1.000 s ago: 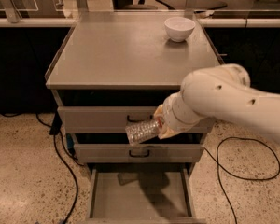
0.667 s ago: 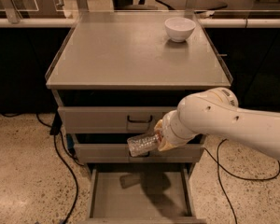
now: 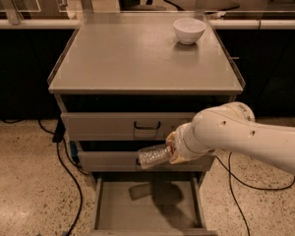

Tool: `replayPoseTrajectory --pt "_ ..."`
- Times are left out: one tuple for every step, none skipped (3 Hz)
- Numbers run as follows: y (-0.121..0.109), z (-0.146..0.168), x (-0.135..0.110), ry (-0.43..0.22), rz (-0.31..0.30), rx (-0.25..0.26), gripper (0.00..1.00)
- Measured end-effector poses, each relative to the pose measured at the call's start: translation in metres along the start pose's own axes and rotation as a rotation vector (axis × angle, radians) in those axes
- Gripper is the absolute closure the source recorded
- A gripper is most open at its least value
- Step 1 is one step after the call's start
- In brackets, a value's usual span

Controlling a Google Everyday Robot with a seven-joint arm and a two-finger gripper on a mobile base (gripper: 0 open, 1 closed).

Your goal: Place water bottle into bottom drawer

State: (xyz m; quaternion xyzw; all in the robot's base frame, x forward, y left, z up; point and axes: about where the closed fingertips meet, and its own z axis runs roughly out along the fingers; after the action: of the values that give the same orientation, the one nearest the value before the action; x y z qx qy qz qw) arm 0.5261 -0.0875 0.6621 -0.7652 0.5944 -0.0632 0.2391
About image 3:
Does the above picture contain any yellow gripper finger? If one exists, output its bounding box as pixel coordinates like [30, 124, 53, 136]
[165, 132, 175, 151]
[169, 151, 186, 164]

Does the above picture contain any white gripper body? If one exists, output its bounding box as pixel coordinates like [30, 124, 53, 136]
[174, 123, 212, 161]

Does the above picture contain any clear plastic water bottle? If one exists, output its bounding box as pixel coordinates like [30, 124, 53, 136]
[138, 144, 172, 169]

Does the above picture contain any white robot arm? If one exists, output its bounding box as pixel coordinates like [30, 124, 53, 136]
[167, 102, 295, 176]

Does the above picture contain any grey drawer cabinet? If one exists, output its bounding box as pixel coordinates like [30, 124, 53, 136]
[47, 11, 247, 236]

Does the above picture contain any middle grey drawer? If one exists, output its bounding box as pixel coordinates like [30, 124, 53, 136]
[78, 151, 214, 172]

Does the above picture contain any top grey drawer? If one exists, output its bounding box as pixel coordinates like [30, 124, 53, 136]
[61, 112, 195, 141]

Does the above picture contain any white ceramic bowl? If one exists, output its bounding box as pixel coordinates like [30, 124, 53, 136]
[173, 18, 207, 44]

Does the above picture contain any black power adapter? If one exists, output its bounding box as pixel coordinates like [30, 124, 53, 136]
[52, 118, 66, 143]

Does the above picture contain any black cable left floor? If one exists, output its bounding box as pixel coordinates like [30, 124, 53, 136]
[0, 118, 89, 236]

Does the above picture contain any white horizontal rail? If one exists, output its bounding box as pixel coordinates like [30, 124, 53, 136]
[0, 20, 295, 30]

